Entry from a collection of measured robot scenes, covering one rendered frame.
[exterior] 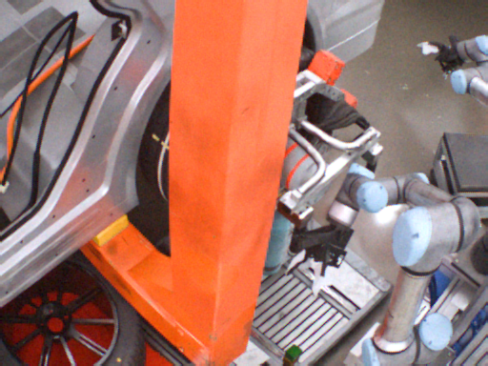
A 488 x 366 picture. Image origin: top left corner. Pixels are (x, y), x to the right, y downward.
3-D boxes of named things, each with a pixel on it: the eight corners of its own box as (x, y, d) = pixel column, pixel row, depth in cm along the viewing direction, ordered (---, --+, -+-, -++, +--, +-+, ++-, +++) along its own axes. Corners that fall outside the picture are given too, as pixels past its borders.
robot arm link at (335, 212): (344, 206, 183) (328, 196, 190) (336, 222, 184) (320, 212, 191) (363, 214, 187) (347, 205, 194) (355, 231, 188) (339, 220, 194)
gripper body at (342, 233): (337, 272, 189) (358, 231, 188) (315, 263, 185) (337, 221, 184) (323, 261, 196) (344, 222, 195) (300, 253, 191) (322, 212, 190)
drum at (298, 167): (284, 150, 234) (289, 119, 223) (334, 190, 225) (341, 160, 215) (253, 172, 227) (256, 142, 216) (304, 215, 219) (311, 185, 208)
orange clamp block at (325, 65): (315, 72, 219) (328, 50, 216) (335, 87, 216) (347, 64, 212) (304, 71, 213) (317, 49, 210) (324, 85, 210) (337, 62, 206)
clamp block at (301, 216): (288, 200, 206) (290, 188, 202) (312, 219, 203) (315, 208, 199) (275, 210, 204) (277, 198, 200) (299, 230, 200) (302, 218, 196)
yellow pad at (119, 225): (104, 198, 229) (103, 189, 225) (130, 225, 223) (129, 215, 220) (75, 220, 222) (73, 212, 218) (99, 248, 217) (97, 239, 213)
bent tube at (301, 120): (330, 101, 222) (335, 77, 214) (376, 137, 214) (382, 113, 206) (294, 127, 213) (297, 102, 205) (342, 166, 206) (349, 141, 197)
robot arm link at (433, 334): (444, 358, 172) (460, 338, 161) (405, 371, 169) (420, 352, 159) (436, 326, 179) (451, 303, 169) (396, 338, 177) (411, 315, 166)
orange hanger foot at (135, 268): (108, 221, 243) (100, 155, 216) (213, 321, 222) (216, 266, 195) (75, 245, 235) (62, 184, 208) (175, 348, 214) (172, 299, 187)
